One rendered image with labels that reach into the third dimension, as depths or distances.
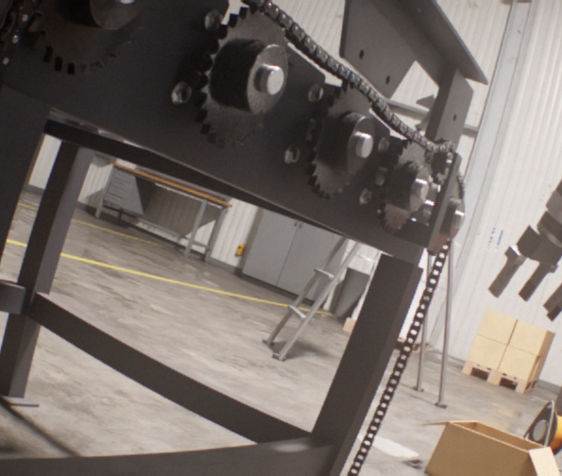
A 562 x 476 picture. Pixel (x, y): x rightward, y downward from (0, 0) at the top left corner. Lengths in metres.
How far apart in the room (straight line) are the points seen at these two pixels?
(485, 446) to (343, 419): 1.59
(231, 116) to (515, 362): 8.26
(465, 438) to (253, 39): 2.57
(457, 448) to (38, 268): 1.86
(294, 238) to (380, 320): 9.94
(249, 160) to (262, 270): 10.71
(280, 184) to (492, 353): 8.03
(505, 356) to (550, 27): 5.22
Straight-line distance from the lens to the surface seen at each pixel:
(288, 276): 11.63
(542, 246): 1.61
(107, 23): 0.70
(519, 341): 9.11
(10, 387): 2.31
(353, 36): 1.31
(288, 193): 1.22
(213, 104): 0.91
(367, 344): 1.75
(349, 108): 1.20
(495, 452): 3.28
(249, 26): 0.93
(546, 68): 11.92
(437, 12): 1.45
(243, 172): 1.10
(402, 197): 1.45
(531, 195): 11.44
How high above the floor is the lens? 0.70
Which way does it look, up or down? level
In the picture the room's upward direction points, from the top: 20 degrees clockwise
